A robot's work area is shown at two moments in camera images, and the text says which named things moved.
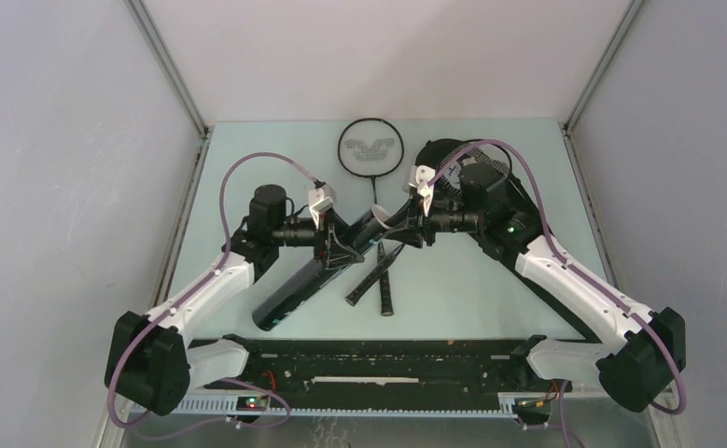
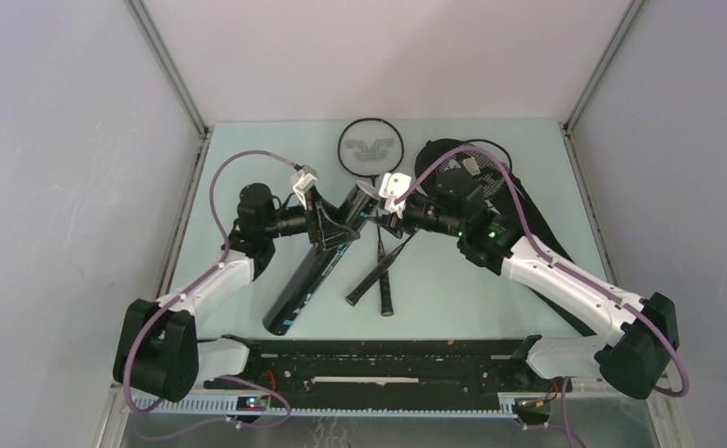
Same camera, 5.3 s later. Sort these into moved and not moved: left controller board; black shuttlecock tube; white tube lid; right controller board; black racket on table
Moved: black shuttlecock tube; white tube lid
Not moved: left controller board; black racket on table; right controller board
